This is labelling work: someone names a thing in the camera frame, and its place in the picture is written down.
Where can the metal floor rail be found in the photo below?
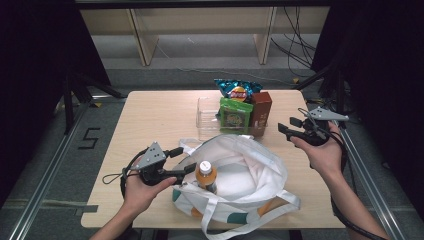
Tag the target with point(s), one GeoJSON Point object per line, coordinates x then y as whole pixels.
{"type": "Point", "coordinates": [366, 176]}
{"type": "Point", "coordinates": [43, 185]}

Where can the person's left hand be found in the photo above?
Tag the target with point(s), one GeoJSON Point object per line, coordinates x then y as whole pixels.
{"type": "Point", "coordinates": [140, 195]}

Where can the brown carton box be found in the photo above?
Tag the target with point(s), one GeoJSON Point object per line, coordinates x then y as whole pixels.
{"type": "Point", "coordinates": [261, 108]}

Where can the orange drink bottle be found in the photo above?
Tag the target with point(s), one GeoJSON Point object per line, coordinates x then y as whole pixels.
{"type": "Point", "coordinates": [205, 175]}

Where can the clear plastic container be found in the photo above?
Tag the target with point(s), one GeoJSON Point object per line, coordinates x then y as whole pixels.
{"type": "Point", "coordinates": [206, 116]}

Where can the black curtain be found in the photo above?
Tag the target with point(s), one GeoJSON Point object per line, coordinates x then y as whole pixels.
{"type": "Point", "coordinates": [36, 83]}
{"type": "Point", "coordinates": [383, 83]}

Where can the black metal stand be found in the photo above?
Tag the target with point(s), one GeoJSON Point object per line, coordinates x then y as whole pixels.
{"type": "Point", "coordinates": [68, 106]}
{"type": "Point", "coordinates": [340, 93]}

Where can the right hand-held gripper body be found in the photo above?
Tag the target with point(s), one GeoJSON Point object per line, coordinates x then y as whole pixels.
{"type": "Point", "coordinates": [325, 115]}

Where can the person's right hand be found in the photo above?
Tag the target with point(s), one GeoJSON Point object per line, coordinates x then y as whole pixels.
{"type": "Point", "coordinates": [326, 158]}

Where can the blue chip bag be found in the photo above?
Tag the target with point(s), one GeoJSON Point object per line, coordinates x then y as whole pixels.
{"type": "Point", "coordinates": [238, 90]}

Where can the green snack packet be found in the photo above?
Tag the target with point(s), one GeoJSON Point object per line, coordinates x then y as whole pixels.
{"type": "Point", "coordinates": [235, 115]}

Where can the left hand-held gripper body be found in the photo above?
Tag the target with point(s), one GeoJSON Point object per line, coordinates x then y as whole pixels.
{"type": "Point", "coordinates": [151, 156]}

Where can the white canvas tote bag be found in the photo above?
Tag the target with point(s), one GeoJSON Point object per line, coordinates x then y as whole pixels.
{"type": "Point", "coordinates": [253, 156]}

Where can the beige wooden desk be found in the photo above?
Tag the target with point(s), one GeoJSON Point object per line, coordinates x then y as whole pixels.
{"type": "Point", "coordinates": [200, 20]}

